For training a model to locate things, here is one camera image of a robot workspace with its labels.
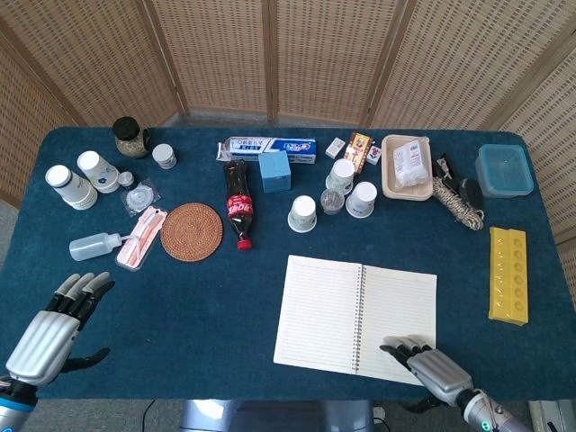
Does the translucent squeeze bottle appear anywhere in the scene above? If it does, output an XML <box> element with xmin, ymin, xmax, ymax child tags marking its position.
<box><xmin>68</xmin><ymin>231</ymin><xmax>136</xmax><ymax>263</ymax></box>

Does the clear glass cup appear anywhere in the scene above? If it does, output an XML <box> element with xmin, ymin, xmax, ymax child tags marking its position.
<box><xmin>319</xmin><ymin>188</ymin><xmax>346</xmax><ymax>216</ymax></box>

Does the stack of white paper cups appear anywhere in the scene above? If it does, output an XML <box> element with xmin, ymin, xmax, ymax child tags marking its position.
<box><xmin>44</xmin><ymin>164</ymin><xmax>99</xmax><ymax>212</ymax></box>

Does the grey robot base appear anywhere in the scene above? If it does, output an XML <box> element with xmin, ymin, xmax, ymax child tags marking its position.
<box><xmin>179</xmin><ymin>398</ymin><xmax>374</xmax><ymax>432</ymax></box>

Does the pink toothbrush package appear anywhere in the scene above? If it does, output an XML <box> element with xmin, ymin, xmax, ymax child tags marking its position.
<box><xmin>115</xmin><ymin>205</ymin><xmax>168</xmax><ymax>272</ymax></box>

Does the white paper cup blue print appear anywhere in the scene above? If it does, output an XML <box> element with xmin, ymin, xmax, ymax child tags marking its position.
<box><xmin>345</xmin><ymin>181</ymin><xmax>378</xmax><ymax>220</ymax></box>

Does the glass jar with black lid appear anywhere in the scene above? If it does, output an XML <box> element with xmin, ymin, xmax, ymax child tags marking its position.
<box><xmin>112</xmin><ymin>116</ymin><xmax>152</xmax><ymax>159</ymax></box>

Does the round woven rattan coaster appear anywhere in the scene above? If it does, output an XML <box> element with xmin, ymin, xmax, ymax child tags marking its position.
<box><xmin>159</xmin><ymin>202</ymin><xmax>224</xmax><ymax>262</ymax></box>

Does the small white plastic jar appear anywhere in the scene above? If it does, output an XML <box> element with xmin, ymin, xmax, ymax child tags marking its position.
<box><xmin>151</xmin><ymin>143</ymin><xmax>177</xmax><ymax>170</ymax></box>

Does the black clip tool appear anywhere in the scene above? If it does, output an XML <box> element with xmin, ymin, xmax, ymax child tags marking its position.
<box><xmin>432</xmin><ymin>153</ymin><xmax>463</xmax><ymax>193</ymax></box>

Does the blue cube box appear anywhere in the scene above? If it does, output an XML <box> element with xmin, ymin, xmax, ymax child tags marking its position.
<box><xmin>257</xmin><ymin>149</ymin><xmax>293</xmax><ymax>194</ymax></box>

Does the paper cup with blue flower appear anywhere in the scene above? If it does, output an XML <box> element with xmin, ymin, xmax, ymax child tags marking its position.
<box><xmin>76</xmin><ymin>150</ymin><xmax>122</xmax><ymax>194</ymax></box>

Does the beige rectangular tray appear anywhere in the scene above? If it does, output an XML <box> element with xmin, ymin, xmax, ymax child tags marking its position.
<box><xmin>381</xmin><ymin>134</ymin><xmax>436</xmax><ymax>201</ymax></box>

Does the round white item in bag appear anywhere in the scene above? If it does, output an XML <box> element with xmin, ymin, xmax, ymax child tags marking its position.
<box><xmin>119</xmin><ymin>178</ymin><xmax>162</xmax><ymax>218</ymax></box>

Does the bundle of twisted rope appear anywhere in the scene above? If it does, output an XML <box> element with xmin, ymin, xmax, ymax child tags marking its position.
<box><xmin>431</xmin><ymin>175</ymin><xmax>486</xmax><ymax>231</ymax></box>

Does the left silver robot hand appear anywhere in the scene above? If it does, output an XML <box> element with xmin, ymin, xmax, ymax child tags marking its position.
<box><xmin>4</xmin><ymin>271</ymin><xmax>116</xmax><ymax>387</ymax></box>

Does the cola bottle with red cap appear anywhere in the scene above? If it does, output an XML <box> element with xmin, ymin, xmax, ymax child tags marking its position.
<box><xmin>223</xmin><ymin>158</ymin><xmax>256</xmax><ymax>251</ymax></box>

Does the spiral notebook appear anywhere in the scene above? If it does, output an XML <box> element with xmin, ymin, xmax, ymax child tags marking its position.
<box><xmin>273</xmin><ymin>254</ymin><xmax>438</xmax><ymax>387</ymax></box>

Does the grey floor box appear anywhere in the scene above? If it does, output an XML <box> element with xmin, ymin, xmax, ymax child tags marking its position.
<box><xmin>528</xmin><ymin>399</ymin><xmax>576</xmax><ymax>432</ymax></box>

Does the small white carton box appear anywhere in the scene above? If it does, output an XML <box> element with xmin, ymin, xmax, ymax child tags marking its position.
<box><xmin>324</xmin><ymin>138</ymin><xmax>347</xmax><ymax>160</ymax></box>

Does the yellow tray with round holes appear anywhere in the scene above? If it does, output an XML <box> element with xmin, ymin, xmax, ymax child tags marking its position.
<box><xmin>488</xmin><ymin>226</ymin><xmax>530</xmax><ymax>327</ymax></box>

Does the white paper cup green print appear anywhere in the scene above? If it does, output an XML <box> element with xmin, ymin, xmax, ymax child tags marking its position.
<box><xmin>287</xmin><ymin>194</ymin><xmax>319</xmax><ymax>234</ymax></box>
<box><xmin>325</xmin><ymin>158</ymin><xmax>356</xmax><ymax>195</ymax></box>

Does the white plastic packet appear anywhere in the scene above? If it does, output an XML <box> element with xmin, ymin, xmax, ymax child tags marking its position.
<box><xmin>392</xmin><ymin>138</ymin><xmax>429</xmax><ymax>186</ymax></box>

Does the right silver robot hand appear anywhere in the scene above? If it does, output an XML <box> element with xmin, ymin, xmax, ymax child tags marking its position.
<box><xmin>379</xmin><ymin>335</ymin><xmax>474</xmax><ymax>413</ymax></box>

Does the black oval brush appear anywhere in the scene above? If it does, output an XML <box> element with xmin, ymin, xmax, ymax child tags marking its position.
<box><xmin>459</xmin><ymin>176</ymin><xmax>485</xmax><ymax>212</ymax></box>

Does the red yellow card box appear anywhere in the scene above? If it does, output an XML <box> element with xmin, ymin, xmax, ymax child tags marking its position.
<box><xmin>343</xmin><ymin>131</ymin><xmax>375</xmax><ymax>176</ymax></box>

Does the blue lidded plastic container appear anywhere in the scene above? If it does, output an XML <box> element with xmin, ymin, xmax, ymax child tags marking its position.
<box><xmin>475</xmin><ymin>143</ymin><xmax>536</xmax><ymax>199</ymax></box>

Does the blue white toothpaste box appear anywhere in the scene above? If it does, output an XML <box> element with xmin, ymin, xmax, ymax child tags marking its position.
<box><xmin>217</xmin><ymin>136</ymin><xmax>318</xmax><ymax>164</ymax></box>

